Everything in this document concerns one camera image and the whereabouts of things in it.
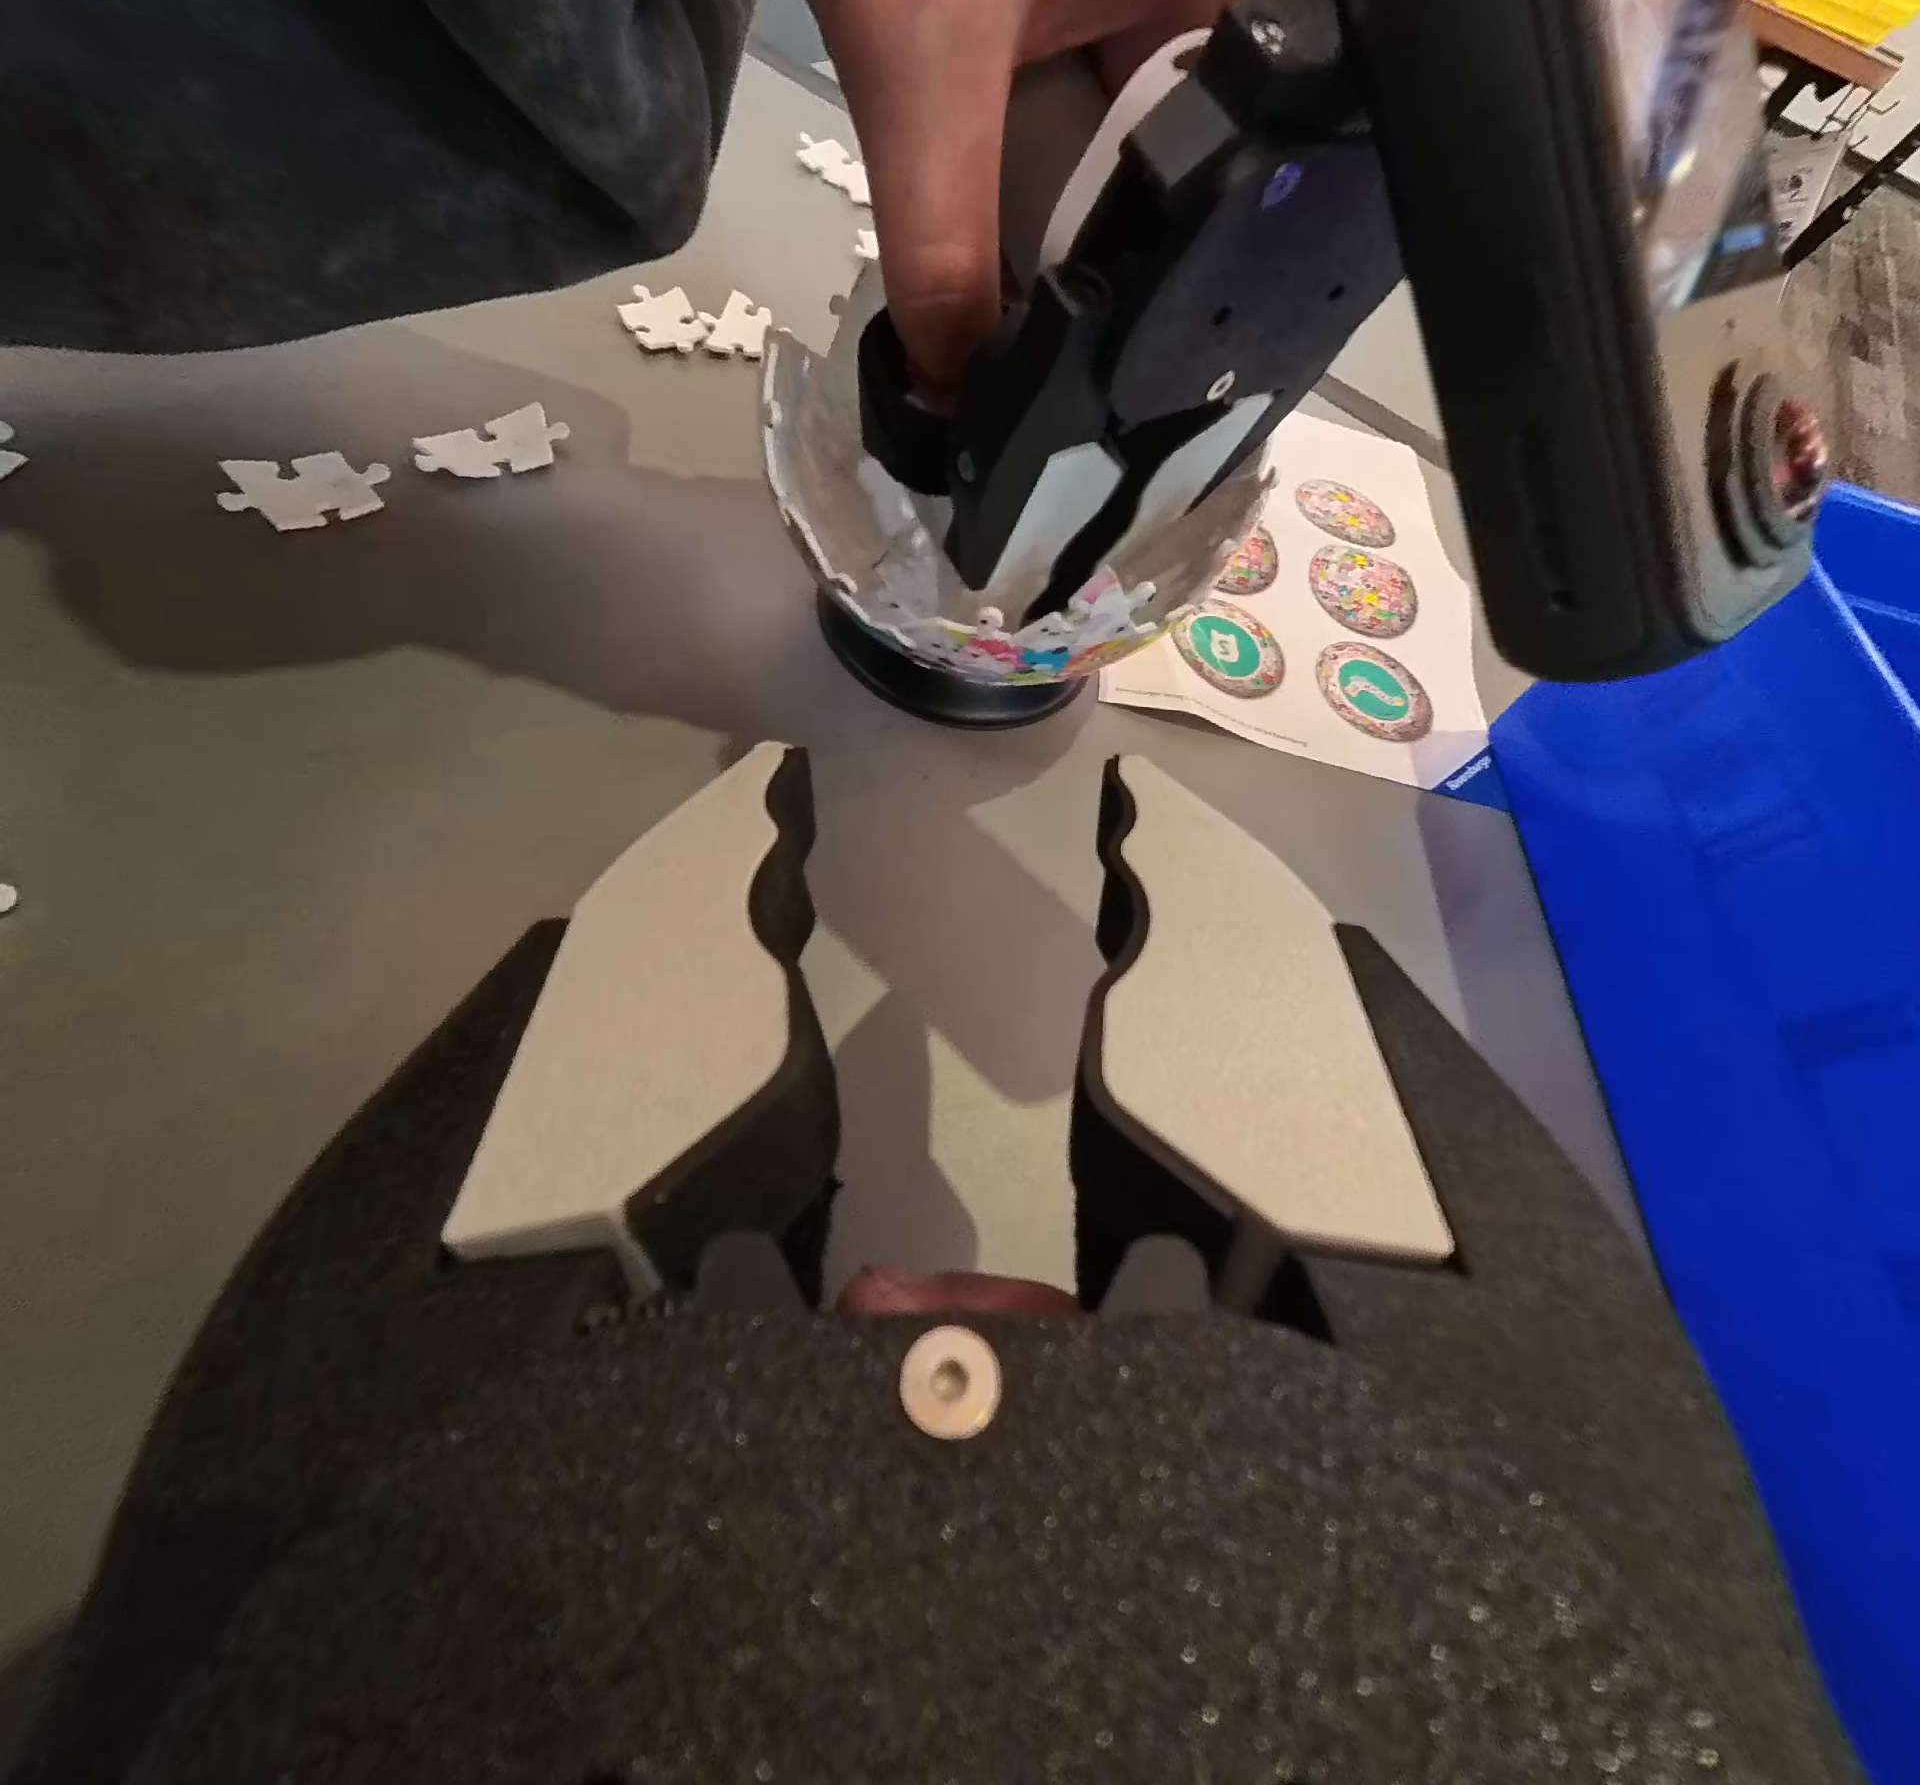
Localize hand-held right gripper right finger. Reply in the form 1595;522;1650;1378
1069;756;1456;1318

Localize person's left hand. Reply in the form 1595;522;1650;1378
749;0;1294;396

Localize joined white puzzle strip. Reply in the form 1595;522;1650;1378
218;401;572;532

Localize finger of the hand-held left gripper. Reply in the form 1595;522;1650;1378
1056;398;1277;614
996;446;1142;619

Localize brown desk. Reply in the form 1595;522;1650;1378
1746;0;1907;92

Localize person's right hand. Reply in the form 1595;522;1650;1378
836;1268;1080;1322

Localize black ball stand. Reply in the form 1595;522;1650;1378
815;592;1100;733

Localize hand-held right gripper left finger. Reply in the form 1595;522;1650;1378
439;747;838;1315

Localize puzzle instruction sheet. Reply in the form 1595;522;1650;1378
1100;411;1490;790

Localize blue plastic bin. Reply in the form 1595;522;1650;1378
1488;483;1920;1785

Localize white floor paper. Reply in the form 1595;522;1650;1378
1768;120;1823;250

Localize cluster of loose puzzle pieces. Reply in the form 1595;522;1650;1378
795;133;880;263

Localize partly built puzzle ball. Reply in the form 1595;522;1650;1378
755;267;1280;686

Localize person's left forearm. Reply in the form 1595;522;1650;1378
0;0;774;354

